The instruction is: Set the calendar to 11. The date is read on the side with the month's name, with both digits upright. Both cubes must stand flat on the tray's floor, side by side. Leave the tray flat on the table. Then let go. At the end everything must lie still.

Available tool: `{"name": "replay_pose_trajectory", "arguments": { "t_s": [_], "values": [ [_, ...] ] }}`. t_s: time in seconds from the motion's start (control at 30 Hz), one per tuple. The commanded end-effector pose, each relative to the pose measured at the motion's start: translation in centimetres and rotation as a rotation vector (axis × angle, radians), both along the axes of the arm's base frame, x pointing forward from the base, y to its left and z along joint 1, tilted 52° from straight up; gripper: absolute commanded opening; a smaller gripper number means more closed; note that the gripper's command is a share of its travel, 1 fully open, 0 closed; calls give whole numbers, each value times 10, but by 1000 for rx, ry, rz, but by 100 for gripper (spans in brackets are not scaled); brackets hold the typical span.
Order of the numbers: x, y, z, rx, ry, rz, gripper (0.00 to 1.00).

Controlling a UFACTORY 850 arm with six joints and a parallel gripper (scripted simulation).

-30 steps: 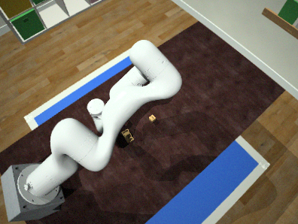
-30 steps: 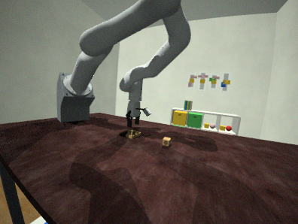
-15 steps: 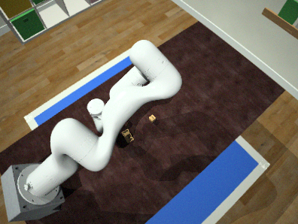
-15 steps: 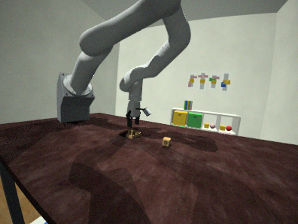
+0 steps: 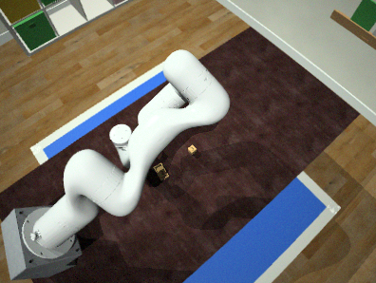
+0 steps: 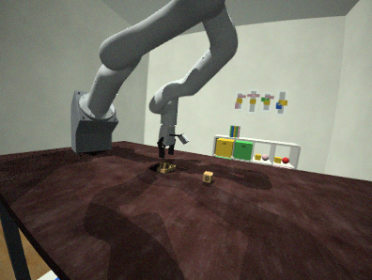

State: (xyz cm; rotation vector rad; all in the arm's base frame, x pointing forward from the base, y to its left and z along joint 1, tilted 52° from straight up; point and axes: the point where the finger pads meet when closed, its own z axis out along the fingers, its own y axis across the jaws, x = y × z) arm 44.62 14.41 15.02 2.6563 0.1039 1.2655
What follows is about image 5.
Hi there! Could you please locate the yellow number cube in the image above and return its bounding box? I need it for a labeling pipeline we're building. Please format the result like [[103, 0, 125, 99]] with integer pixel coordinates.
[[159, 169, 167, 179], [188, 145, 197, 155]]

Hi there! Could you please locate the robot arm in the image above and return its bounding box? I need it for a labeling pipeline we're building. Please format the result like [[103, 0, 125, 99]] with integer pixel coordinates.
[[22, 50, 230, 259]]

